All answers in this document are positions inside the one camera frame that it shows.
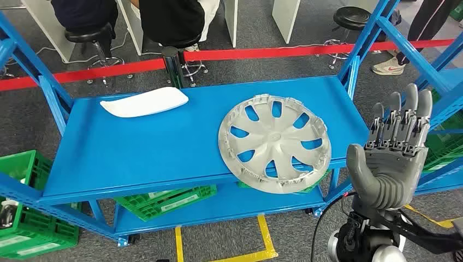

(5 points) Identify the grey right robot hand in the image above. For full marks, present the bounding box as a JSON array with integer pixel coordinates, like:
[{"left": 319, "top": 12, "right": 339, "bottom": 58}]
[{"left": 346, "top": 83, "right": 434, "bottom": 214}]

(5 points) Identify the silver grey wheel cover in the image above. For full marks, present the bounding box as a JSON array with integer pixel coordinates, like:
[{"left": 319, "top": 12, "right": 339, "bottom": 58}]
[{"left": 218, "top": 94, "right": 332, "bottom": 195}]

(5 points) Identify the blue metal shelf rack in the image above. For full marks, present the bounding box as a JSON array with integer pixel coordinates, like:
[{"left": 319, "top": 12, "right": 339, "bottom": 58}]
[
  {"left": 0, "top": 0, "right": 463, "bottom": 248},
  {"left": 414, "top": 36, "right": 463, "bottom": 198}
]

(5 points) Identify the black oval part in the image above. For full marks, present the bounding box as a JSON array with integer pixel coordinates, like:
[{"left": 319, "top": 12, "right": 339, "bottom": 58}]
[{"left": 0, "top": 206, "right": 16, "bottom": 229}]

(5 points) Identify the yellow floor tape outline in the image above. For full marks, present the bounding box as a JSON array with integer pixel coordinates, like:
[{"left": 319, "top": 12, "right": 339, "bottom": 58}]
[
  {"left": 175, "top": 214, "right": 279, "bottom": 262},
  {"left": 404, "top": 204, "right": 457, "bottom": 229}
]

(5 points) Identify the person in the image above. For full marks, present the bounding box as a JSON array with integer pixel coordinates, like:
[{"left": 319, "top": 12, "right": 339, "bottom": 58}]
[
  {"left": 130, "top": 0, "right": 221, "bottom": 52},
  {"left": 371, "top": 0, "right": 461, "bottom": 76},
  {"left": 50, "top": 0, "right": 119, "bottom": 58}
]

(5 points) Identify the white curved plastic panel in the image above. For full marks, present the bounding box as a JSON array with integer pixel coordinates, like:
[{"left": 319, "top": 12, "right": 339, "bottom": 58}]
[{"left": 99, "top": 86, "right": 189, "bottom": 118}]

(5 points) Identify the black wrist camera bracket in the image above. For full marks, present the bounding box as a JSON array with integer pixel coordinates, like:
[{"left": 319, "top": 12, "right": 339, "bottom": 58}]
[{"left": 389, "top": 213, "right": 463, "bottom": 255}]

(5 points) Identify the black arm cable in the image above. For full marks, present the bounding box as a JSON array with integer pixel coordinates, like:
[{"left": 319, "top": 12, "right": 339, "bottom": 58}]
[{"left": 310, "top": 192, "right": 357, "bottom": 262}]

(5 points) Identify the black chrome stanchion post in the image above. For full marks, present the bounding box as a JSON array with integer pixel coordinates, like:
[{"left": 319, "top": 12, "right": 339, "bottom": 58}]
[{"left": 162, "top": 46, "right": 186, "bottom": 90}]

